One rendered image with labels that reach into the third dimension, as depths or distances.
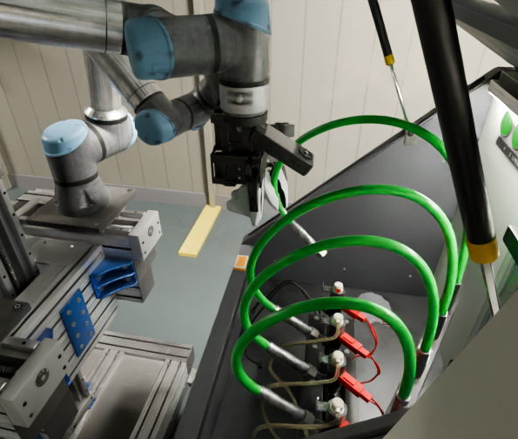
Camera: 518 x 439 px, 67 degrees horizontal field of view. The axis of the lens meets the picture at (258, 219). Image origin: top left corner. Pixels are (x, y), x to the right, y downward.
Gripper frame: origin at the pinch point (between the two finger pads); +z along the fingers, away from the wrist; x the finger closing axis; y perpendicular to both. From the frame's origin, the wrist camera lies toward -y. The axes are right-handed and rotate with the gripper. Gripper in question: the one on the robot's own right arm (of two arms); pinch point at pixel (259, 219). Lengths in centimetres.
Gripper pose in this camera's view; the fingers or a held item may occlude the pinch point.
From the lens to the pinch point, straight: 70.8
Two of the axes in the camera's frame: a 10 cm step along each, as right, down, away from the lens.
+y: -9.9, -0.9, 1.4
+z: 0.0, 8.3, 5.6
